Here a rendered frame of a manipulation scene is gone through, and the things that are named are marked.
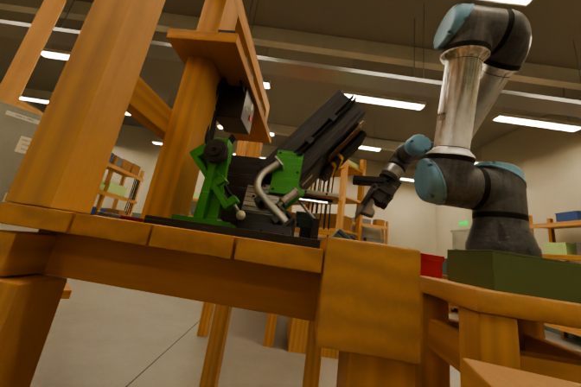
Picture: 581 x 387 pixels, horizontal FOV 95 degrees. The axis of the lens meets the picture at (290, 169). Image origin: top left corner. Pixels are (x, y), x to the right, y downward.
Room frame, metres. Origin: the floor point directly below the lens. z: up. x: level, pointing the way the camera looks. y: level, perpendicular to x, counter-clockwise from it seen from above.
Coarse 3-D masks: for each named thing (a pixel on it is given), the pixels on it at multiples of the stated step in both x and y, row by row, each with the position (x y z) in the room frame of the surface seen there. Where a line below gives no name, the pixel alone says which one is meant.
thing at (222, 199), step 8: (192, 152) 0.80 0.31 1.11; (200, 152) 0.80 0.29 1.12; (200, 160) 0.80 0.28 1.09; (200, 168) 0.79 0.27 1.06; (216, 176) 0.80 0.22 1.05; (216, 184) 0.79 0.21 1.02; (216, 192) 0.79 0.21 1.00; (224, 200) 0.78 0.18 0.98; (232, 200) 0.79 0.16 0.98; (224, 208) 0.79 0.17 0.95; (232, 208) 0.82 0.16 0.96
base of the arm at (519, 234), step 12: (480, 216) 0.67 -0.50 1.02; (492, 216) 0.64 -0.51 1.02; (504, 216) 0.63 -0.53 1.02; (516, 216) 0.62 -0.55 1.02; (480, 228) 0.66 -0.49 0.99; (492, 228) 0.64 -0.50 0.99; (504, 228) 0.62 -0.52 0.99; (516, 228) 0.62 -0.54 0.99; (528, 228) 0.62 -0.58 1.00; (468, 240) 0.69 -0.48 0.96; (480, 240) 0.65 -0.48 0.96; (492, 240) 0.64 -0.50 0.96; (504, 240) 0.62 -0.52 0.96; (516, 240) 0.61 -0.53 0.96; (528, 240) 0.61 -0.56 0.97; (516, 252) 0.61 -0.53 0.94; (528, 252) 0.60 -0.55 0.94; (540, 252) 0.61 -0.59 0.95
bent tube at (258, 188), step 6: (276, 156) 1.04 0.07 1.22; (276, 162) 1.04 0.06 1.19; (282, 162) 1.03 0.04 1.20; (264, 168) 1.04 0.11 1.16; (270, 168) 1.04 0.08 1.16; (276, 168) 1.05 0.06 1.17; (282, 168) 1.06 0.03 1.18; (258, 174) 1.03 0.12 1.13; (264, 174) 1.03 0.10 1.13; (258, 180) 1.02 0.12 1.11; (258, 186) 1.02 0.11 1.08; (258, 192) 1.01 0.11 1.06; (264, 198) 1.00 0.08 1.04; (270, 204) 0.99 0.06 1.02; (270, 210) 1.00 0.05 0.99; (276, 210) 0.98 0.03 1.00; (282, 216) 0.98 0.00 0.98; (282, 222) 0.98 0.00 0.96
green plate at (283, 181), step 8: (280, 152) 1.09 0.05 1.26; (288, 152) 1.09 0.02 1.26; (296, 152) 1.09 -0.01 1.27; (280, 160) 1.08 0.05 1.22; (288, 160) 1.08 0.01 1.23; (296, 160) 1.08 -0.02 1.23; (280, 168) 1.07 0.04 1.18; (288, 168) 1.07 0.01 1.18; (296, 168) 1.07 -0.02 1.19; (272, 176) 1.06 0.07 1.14; (280, 176) 1.06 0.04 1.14; (288, 176) 1.06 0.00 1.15; (296, 176) 1.06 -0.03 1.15; (272, 184) 1.05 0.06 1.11; (280, 184) 1.05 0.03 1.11; (288, 184) 1.05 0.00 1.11; (296, 184) 1.05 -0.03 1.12; (272, 192) 1.04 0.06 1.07; (280, 192) 1.04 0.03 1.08
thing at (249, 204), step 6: (252, 186) 1.08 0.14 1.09; (246, 192) 1.07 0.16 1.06; (252, 192) 1.07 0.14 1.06; (264, 192) 1.07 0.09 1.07; (246, 198) 1.07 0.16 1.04; (252, 198) 1.06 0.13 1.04; (270, 198) 1.05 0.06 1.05; (276, 198) 1.06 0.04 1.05; (246, 204) 1.05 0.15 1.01; (252, 204) 1.06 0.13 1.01; (246, 210) 1.04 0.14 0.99; (252, 210) 1.04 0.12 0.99; (258, 210) 1.05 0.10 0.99; (264, 210) 1.05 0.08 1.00; (282, 210) 1.04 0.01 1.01
